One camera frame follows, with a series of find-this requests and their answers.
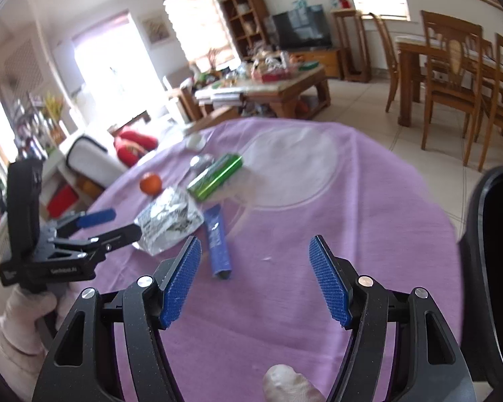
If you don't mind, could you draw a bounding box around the wooden armchair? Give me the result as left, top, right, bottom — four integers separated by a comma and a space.
163, 75, 202, 122

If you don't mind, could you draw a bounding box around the silver foil bag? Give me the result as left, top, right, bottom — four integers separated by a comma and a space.
133, 186, 205, 256

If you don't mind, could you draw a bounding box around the flat screen television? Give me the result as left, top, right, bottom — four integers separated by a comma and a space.
272, 5, 333, 50

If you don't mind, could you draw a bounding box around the white shelf unit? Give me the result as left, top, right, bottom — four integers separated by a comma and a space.
0, 134, 114, 256

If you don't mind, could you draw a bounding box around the red cushion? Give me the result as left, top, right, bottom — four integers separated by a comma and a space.
113, 131, 158, 166

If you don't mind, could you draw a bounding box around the red storage box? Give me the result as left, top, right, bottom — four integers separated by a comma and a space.
48, 184, 78, 218

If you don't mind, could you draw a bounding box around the tall wooden plant stand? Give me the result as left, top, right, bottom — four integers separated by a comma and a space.
331, 8, 372, 83

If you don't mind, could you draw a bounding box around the person's left hand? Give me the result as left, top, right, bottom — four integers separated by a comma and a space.
0, 288, 70, 400

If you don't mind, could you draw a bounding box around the small framed picture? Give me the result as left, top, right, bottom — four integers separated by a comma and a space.
142, 14, 171, 45

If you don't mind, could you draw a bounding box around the orange fruit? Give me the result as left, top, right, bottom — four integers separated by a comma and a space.
140, 173, 163, 195

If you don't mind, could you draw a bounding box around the wide window blind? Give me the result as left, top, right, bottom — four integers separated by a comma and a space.
163, 0, 241, 72

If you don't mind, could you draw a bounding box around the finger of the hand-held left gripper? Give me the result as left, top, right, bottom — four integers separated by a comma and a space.
48, 223, 144, 262
52, 208, 117, 237

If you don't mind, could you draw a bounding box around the green packet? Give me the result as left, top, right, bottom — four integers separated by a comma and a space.
187, 153, 244, 201

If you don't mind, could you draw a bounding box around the black bin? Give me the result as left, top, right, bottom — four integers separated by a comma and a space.
457, 165, 503, 392

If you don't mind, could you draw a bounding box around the wooden television stand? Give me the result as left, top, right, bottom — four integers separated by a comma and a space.
293, 48, 344, 79

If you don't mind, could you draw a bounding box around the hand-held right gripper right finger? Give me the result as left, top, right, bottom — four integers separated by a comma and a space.
309, 235, 479, 402

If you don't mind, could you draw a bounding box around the round clear plate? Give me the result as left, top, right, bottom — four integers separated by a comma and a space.
237, 128, 342, 212

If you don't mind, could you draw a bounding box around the wooden coffee table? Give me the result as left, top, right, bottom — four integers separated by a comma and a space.
195, 65, 332, 120

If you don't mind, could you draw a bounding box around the white lattice panel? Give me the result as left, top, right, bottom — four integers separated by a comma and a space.
0, 38, 45, 97

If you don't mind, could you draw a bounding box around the wooden sofa with white cushions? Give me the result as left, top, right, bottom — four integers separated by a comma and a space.
65, 105, 244, 189

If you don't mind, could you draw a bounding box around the yellow flower bunch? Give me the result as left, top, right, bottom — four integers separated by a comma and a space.
44, 94, 65, 120

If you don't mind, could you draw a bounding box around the blue tube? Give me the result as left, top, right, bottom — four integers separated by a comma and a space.
203, 204, 234, 280

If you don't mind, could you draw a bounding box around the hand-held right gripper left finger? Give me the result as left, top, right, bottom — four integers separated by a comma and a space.
33, 235, 203, 402

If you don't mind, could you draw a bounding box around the wooden dining table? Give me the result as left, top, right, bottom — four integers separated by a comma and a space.
396, 33, 503, 128

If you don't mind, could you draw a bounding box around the wooden bookshelf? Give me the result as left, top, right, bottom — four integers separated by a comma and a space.
220, 0, 273, 61

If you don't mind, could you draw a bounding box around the flat red box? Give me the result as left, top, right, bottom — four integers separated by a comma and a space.
260, 69, 294, 83

